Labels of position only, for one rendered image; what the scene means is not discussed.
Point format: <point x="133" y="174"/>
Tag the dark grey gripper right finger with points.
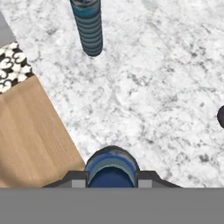
<point x="148" y="178"/>

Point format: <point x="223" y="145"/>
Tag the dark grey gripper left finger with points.
<point x="76" y="178"/>

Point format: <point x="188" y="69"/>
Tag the wooden cupboard front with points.
<point x="32" y="137"/>

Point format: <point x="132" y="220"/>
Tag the dark round bottle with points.
<point x="221" y="116"/>

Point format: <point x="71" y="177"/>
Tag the blue ribbed plastic bottle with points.
<point x="89" y="27"/>

